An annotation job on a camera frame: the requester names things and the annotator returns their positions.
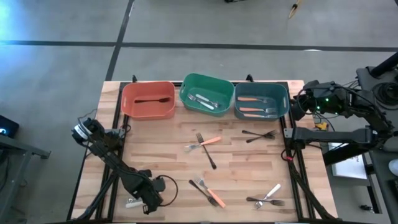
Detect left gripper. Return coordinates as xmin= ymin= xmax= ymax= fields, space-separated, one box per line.
xmin=129 ymin=174 xmax=164 ymax=215

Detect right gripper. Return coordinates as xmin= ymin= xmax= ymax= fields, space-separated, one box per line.
xmin=291 ymin=91 xmax=345 ymax=121

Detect blue-grey plastic bin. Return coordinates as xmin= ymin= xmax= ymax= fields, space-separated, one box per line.
xmin=234 ymin=82 xmax=290 ymax=121

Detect black stand bar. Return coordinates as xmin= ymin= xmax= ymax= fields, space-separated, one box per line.
xmin=322 ymin=143 xmax=376 ymax=166

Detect grey cart top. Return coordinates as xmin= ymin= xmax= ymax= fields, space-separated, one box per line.
xmin=356 ymin=66 xmax=398 ymax=153

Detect white flat box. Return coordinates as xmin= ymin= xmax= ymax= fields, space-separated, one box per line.
xmin=329 ymin=142 xmax=368 ymax=180

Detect green plastic bin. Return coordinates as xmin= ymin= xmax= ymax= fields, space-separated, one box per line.
xmin=179 ymin=73 xmax=235 ymax=118

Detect orange plastic bin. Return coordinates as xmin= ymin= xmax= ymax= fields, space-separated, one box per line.
xmin=120 ymin=80 xmax=177 ymax=121

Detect black pole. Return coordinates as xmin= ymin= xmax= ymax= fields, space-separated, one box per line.
xmin=369 ymin=51 xmax=398 ymax=79

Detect yellow black floor tool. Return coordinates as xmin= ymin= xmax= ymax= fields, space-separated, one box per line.
xmin=288 ymin=1 xmax=303 ymax=19

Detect white round object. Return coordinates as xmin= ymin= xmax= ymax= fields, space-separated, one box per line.
xmin=388 ymin=158 xmax=398 ymax=177

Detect grey cart shelf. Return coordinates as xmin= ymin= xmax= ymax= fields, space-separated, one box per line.
xmin=368 ymin=148 xmax=398 ymax=224

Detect grey metal stand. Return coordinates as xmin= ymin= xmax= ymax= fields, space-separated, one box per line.
xmin=0 ymin=133 xmax=52 ymax=224

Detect black box with blue light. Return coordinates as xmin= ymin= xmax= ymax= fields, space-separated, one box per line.
xmin=0 ymin=114 xmax=20 ymax=138

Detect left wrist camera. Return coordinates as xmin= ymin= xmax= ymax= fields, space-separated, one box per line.
xmin=152 ymin=176 xmax=166 ymax=192

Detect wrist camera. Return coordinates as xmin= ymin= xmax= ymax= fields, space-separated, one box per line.
xmin=152 ymin=176 xmax=166 ymax=192
xmin=303 ymin=80 xmax=320 ymax=94

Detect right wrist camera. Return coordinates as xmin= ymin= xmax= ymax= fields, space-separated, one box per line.
xmin=303 ymin=80 xmax=320 ymax=94

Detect black camera cable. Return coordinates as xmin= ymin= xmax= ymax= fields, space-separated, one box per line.
xmin=154 ymin=174 xmax=179 ymax=208

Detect black metal table frame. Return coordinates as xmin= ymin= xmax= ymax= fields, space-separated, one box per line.
xmin=67 ymin=81 xmax=338 ymax=223

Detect thin coloured wires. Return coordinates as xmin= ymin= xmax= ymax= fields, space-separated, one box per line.
xmin=341 ymin=79 xmax=361 ymax=91

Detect black cable bundle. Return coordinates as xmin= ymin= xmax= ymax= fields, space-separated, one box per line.
xmin=288 ymin=164 xmax=335 ymax=222
xmin=76 ymin=167 xmax=121 ymax=222

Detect black coiled cable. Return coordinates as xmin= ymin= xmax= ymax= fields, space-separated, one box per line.
xmin=372 ymin=81 xmax=398 ymax=110

